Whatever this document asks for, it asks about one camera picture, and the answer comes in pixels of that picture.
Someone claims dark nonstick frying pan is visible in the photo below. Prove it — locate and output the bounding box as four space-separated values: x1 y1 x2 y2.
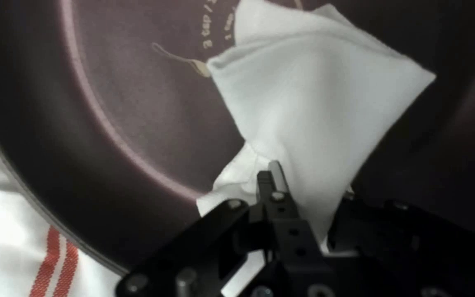
0 0 475 277

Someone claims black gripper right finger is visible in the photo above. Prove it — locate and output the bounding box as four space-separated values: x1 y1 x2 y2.
326 192 475 297

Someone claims white towel with red stripes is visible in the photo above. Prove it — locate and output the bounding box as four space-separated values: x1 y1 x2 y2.
0 122 130 297

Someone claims plain white cloth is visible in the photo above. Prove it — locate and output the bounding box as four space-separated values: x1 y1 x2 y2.
194 0 438 297

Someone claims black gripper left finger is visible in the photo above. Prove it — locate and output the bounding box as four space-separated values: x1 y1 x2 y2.
113 160 329 297

